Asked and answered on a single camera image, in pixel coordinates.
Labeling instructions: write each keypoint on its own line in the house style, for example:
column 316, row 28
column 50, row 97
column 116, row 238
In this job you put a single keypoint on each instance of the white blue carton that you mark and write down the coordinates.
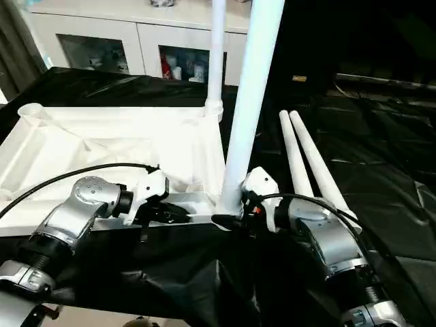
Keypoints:
column 200, row 71

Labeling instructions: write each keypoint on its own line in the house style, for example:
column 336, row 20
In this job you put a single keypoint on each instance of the large black box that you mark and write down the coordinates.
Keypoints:
column 357, row 37

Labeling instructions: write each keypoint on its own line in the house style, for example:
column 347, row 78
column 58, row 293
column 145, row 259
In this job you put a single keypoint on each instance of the white glass-door cabinet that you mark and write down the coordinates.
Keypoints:
column 136, row 24

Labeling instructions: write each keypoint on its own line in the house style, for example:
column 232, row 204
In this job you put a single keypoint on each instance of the white plastic table top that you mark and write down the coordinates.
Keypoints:
column 102, row 153

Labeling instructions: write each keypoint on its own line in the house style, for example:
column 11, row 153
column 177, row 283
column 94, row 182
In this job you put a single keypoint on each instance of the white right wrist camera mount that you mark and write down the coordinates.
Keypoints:
column 262, row 182

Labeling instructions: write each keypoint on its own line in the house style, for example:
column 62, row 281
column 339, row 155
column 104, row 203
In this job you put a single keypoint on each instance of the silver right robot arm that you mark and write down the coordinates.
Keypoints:
column 334, row 238

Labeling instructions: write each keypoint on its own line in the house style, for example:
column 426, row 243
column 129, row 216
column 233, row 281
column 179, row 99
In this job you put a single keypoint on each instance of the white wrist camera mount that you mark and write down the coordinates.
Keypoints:
column 262, row 182
column 148, row 190

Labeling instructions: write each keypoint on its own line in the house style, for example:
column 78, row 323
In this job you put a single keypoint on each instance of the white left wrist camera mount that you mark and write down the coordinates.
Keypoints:
column 148, row 190

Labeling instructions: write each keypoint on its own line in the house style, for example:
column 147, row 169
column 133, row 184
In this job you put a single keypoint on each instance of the dark rounded robot foot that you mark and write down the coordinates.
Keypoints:
column 138, row 322

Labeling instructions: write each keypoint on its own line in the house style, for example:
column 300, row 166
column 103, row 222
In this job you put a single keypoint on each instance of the yellow label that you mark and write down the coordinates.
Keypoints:
column 299, row 78

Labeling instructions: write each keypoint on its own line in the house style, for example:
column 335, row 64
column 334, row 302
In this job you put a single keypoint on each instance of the white plastic table leg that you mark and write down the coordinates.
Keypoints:
column 293, row 150
column 316, row 163
column 252, row 85
column 218, row 51

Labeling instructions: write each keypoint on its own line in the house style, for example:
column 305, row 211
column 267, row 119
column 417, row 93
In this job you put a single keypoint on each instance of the grey-brown curtain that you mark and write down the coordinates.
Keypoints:
column 17, row 44

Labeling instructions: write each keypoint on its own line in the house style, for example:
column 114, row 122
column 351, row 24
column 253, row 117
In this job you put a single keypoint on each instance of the black plastic mat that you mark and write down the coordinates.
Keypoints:
column 391, row 170

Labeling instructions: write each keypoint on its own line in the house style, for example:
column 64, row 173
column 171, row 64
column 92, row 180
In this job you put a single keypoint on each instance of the red box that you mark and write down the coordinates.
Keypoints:
column 166, row 68

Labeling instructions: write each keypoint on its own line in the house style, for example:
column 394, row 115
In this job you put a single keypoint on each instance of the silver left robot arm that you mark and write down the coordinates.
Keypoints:
column 78, row 204

